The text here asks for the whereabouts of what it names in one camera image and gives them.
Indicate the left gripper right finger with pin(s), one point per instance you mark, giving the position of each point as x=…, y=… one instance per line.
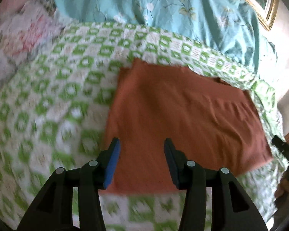
x=177, y=164

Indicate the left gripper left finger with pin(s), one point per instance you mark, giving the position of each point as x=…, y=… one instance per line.
x=107, y=162

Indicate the rust orange knit sweater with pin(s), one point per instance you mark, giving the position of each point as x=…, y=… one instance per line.
x=214, y=124

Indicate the person's right hand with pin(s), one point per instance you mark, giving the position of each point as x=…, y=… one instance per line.
x=282, y=192

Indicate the green white checked quilt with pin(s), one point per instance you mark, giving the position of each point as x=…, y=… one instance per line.
x=54, y=110

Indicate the light blue floral duvet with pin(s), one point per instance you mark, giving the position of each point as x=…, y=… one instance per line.
x=229, y=26

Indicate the pink floral bed sheet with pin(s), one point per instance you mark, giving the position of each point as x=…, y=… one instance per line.
x=24, y=34

